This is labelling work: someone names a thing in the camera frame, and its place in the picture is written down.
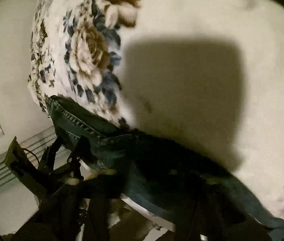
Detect floral bed blanket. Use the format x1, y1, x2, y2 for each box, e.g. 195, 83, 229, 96
28, 0, 284, 227

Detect white radiator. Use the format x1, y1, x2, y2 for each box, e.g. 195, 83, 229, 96
0, 127, 69, 188

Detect dark blue denim jeans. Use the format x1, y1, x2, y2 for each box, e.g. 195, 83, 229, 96
46, 96, 284, 240

